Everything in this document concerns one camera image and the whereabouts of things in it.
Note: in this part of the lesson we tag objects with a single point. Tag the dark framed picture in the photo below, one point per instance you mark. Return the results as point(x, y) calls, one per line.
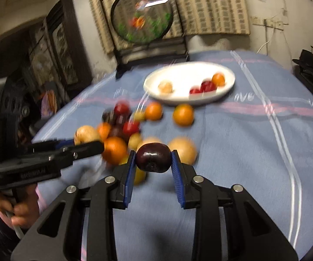
point(68, 48)

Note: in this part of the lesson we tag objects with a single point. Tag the dark purple plum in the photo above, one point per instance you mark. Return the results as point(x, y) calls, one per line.
point(154, 158)

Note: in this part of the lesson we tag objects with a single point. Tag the small green longan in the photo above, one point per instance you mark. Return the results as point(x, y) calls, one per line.
point(139, 116)

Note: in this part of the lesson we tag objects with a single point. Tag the round goldfish screen ornament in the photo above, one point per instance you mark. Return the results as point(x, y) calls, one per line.
point(144, 32)

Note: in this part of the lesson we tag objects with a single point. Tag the green round fruit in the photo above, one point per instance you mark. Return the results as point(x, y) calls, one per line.
point(140, 175)

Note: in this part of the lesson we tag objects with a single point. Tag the striped beige curtain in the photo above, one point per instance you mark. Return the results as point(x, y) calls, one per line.
point(191, 17)

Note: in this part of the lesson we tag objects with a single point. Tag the orange round fruit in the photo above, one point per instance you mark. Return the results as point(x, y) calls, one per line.
point(183, 115)

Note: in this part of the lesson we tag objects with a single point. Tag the blue plaid tablecloth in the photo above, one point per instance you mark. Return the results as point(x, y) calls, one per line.
point(259, 136)

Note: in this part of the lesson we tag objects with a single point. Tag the pale peeled lychee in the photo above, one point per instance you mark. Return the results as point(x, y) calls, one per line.
point(165, 87)

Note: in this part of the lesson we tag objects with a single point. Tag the small dark cherry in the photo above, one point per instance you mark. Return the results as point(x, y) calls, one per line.
point(122, 119)

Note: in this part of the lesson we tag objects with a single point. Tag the person's left hand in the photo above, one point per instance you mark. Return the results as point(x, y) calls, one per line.
point(23, 214)

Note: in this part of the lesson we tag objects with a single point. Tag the white oval plate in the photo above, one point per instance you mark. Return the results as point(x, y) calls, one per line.
point(183, 77)

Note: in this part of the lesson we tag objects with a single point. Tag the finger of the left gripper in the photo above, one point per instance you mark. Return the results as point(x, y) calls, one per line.
point(51, 145)
point(66, 152)

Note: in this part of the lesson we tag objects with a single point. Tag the small green fruit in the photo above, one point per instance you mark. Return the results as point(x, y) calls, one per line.
point(134, 141)

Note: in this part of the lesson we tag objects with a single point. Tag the red plum on plate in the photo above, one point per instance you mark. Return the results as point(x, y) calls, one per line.
point(208, 86)

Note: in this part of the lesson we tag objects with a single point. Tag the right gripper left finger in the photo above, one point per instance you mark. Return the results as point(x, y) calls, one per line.
point(110, 193)

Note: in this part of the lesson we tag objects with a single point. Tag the yellow red-streaked apple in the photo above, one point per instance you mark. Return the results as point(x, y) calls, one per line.
point(86, 134)

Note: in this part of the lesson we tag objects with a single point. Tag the small orange mandarin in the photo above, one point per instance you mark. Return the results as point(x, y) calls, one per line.
point(103, 130)

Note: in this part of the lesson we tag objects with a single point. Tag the tan round pear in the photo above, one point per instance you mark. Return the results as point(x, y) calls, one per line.
point(185, 148)
point(148, 140)

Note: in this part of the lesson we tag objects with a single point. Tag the small orange tomato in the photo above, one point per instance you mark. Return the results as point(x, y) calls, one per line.
point(218, 79)

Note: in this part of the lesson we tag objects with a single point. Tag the wall power strip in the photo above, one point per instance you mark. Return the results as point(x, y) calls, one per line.
point(269, 23)

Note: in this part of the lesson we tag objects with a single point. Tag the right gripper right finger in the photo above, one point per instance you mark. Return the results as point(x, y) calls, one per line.
point(196, 192)

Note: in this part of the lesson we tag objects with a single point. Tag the red cherry tomato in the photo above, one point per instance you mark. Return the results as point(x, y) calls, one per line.
point(130, 128)
point(195, 90)

